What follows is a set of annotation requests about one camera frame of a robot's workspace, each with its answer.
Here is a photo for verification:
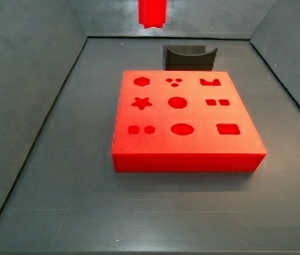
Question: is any red star peg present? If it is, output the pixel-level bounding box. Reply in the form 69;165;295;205
138;0;167;28

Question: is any red shape sorter block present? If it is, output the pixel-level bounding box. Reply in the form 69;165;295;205
113;71;266;172

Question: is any black curved holder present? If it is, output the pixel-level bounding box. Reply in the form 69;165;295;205
162;45;217;71

